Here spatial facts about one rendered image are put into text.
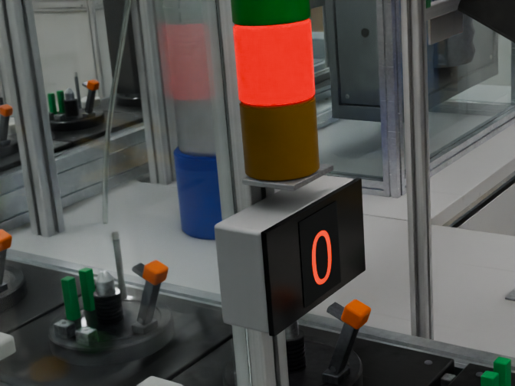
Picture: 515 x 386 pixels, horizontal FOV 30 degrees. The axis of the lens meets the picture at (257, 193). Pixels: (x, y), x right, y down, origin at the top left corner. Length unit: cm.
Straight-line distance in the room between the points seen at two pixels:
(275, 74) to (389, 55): 118
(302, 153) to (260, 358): 16
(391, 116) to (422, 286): 77
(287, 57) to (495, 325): 80
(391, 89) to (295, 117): 119
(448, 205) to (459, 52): 38
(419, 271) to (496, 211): 97
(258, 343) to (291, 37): 22
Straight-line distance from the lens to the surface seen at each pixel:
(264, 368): 70
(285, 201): 64
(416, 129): 102
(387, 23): 177
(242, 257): 61
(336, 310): 90
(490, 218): 201
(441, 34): 109
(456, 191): 187
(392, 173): 183
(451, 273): 150
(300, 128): 61
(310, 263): 64
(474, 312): 137
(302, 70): 61
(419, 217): 105
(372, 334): 109
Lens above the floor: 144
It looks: 18 degrees down
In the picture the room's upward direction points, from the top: 5 degrees counter-clockwise
